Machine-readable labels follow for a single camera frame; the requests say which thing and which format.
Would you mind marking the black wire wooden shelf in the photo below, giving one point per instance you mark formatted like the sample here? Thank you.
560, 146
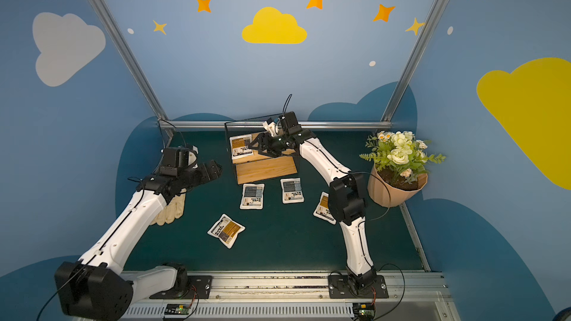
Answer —
249, 164

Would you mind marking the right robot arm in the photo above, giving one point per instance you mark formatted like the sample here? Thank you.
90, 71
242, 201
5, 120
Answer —
346, 189

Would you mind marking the aluminium front rail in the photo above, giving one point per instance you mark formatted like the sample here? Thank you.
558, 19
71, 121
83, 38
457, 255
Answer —
305, 296

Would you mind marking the controller board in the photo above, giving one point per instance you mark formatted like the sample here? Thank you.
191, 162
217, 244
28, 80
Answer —
177, 310
363, 311

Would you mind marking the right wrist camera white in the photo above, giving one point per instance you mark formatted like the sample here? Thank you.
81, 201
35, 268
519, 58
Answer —
271, 127

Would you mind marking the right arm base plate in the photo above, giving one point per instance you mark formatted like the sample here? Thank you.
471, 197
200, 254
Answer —
341, 287

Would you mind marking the grey coffee bag left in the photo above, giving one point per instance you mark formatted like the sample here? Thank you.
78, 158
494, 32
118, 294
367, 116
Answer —
252, 197

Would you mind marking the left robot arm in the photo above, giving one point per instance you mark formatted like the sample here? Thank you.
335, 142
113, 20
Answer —
94, 287

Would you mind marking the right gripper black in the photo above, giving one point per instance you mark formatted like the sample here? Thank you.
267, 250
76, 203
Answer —
268, 143

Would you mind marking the left controller board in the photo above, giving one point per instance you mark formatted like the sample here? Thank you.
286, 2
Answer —
177, 310

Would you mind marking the potted white flower plant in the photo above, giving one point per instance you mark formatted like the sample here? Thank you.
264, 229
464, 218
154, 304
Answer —
399, 166

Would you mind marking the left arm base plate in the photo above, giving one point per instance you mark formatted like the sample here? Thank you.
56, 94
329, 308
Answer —
198, 286

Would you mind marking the grey coffee bag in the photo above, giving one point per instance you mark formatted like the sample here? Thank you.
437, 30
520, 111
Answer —
292, 191
252, 197

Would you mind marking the right controller board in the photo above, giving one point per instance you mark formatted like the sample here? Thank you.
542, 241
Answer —
363, 311

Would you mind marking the grey coffee bag right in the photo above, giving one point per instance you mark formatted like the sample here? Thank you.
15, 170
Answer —
292, 191

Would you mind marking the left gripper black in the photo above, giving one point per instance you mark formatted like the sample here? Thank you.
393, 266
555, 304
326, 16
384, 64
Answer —
204, 172

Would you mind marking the beige work glove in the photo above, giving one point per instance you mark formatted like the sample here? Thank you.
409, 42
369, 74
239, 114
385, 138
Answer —
173, 211

